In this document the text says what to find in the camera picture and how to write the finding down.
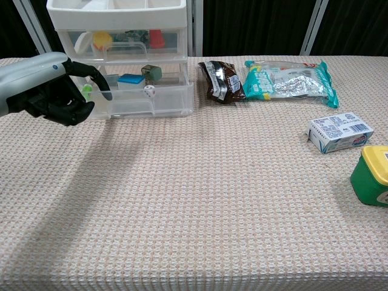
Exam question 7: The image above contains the black and silver left hand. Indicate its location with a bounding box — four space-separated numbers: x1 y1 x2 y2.
0 52 113 127

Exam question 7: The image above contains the clear plastic drawer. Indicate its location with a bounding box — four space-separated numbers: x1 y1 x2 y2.
57 28 189 60
71 61 195 120

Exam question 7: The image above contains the white plastic drawer cabinet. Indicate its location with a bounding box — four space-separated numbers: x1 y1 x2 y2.
46 0 190 118

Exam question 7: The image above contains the white round disc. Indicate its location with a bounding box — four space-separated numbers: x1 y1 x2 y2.
74 32 92 53

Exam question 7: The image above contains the yellow toy ball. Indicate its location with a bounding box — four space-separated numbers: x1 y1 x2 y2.
92 31 113 51

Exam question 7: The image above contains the green circuit board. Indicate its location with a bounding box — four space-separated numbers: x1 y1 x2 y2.
112 29 150 42

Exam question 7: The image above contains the red plastic toy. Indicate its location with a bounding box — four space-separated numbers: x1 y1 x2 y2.
148 28 166 50

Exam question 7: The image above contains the beige waffle tablecloth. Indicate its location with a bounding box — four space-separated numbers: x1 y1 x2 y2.
0 55 388 291

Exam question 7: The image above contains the brown snack bag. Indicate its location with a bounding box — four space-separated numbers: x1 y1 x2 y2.
198 60 247 105

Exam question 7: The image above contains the black curtain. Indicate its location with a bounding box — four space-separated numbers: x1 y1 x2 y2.
0 0 388 58

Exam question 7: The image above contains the teal and silver snack bag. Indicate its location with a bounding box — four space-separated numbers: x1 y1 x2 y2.
243 59 340 110

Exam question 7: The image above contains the white and blue soap box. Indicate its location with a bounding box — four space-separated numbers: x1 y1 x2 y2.
304 112 375 155

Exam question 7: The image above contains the green tub with yellow lid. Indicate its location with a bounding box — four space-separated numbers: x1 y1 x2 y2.
350 145 388 209

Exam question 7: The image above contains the white metal frame post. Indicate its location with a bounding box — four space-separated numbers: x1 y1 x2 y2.
12 0 56 59
299 0 330 56
185 0 204 57

